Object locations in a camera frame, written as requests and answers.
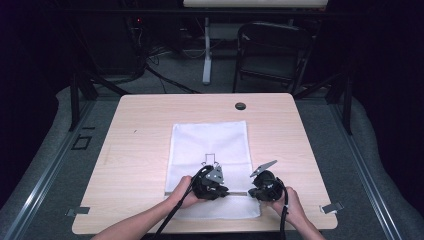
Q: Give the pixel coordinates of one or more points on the aluminium floor rail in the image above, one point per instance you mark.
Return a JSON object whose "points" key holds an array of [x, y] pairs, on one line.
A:
{"points": [[50, 173], [363, 166]]}

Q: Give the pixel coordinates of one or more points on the person's left hand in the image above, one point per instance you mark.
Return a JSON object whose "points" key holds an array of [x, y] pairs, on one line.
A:
{"points": [[182, 195]]}

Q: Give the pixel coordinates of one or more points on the grey tape piece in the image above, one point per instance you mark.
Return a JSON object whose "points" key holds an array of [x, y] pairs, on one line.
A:
{"points": [[78, 211], [331, 207]]}

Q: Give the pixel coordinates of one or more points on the white desk leg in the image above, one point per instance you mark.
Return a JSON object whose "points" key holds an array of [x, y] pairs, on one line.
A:
{"points": [[207, 60]]}

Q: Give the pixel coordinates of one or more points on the white mesh laundry bag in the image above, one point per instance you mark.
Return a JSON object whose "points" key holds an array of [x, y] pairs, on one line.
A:
{"points": [[210, 140]]}

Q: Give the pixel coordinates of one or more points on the black folding chair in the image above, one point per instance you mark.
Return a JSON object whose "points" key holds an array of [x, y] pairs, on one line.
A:
{"points": [[273, 40]]}

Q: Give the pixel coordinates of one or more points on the black tape square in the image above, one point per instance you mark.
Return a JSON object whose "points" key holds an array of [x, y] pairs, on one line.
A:
{"points": [[74, 145]]}

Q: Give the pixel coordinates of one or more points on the black horizontal frame bar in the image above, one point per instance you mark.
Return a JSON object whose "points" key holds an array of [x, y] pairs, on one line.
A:
{"points": [[166, 12]]}

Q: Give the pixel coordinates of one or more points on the black metal frame stand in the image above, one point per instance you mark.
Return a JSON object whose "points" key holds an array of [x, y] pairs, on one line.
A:
{"points": [[75, 100], [347, 106]]}

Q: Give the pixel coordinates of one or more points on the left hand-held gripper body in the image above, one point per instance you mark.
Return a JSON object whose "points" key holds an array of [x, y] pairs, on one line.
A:
{"points": [[205, 185]]}

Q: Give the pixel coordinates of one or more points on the black tape strip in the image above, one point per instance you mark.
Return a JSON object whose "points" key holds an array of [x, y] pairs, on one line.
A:
{"points": [[88, 128]]}

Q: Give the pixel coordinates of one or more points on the dark computer tower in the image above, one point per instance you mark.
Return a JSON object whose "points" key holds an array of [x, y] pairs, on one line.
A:
{"points": [[110, 46]]}

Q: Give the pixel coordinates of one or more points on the person's right hand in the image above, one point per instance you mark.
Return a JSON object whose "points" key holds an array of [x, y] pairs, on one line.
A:
{"points": [[293, 208]]}

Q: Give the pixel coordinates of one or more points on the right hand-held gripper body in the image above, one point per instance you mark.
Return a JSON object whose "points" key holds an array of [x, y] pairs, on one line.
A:
{"points": [[270, 186]]}

